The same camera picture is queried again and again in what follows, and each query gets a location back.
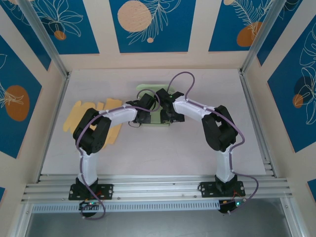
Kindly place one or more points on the aluminium side rail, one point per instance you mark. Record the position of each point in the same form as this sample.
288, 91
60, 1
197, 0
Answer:
53, 128
259, 133

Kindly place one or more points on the black control board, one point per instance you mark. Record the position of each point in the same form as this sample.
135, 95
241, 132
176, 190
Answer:
229, 207
89, 205

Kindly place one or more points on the yellow paper box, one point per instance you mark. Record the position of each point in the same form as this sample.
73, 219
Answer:
71, 118

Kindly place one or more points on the aluminium cross rail frame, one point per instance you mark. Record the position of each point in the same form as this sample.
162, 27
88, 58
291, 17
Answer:
158, 185

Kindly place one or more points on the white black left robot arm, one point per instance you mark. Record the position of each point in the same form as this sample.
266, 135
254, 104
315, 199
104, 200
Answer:
89, 163

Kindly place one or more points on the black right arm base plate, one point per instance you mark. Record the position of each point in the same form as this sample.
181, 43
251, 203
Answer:
207, 188

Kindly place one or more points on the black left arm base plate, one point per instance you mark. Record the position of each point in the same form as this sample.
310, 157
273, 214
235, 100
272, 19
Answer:
106, 191

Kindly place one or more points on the aluminium corner post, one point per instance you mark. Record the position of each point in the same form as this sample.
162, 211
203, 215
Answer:
44, 37
261, 32

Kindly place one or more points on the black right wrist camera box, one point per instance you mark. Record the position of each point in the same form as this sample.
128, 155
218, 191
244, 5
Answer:
162, 95

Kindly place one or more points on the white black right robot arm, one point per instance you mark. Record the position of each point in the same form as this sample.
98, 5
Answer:
222, 163

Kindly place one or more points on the light green paper box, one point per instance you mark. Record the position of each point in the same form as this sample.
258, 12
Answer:
155, 117

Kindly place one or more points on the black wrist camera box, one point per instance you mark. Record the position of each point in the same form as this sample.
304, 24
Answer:
147, 100
162, 95

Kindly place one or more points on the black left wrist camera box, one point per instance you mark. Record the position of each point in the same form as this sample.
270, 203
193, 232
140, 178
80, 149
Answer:
147, 100

